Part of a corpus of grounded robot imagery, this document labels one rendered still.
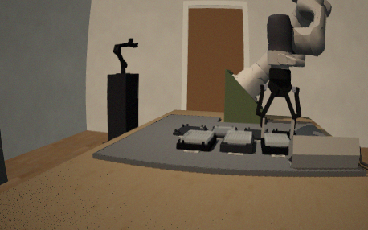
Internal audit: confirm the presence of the white operator button panel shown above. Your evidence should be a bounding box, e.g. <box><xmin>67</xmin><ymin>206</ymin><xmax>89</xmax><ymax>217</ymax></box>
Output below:
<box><xmin>287</xmin><ymin>135</ymin><xmax>368</xmax><ymax>168</ymax></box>

